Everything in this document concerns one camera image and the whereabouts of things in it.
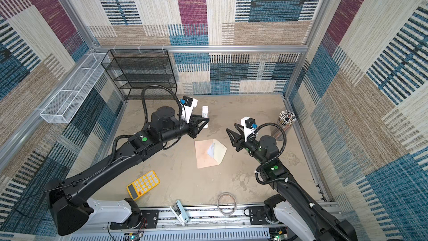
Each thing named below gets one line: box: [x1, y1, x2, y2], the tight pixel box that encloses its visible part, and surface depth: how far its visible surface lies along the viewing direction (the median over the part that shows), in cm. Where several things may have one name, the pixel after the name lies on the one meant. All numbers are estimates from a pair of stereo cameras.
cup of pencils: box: [271, 109, 297, 142], surface depth 88 cm
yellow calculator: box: [125, 170, 161, 201], surface depth 83 cm
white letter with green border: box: [207, 142, 215, 158], surface depth 97 cm
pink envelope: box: [194, 138, 227, 169], surface depth 96 cm
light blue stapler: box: [169, 199, 189, 227], surface depth 74 cm
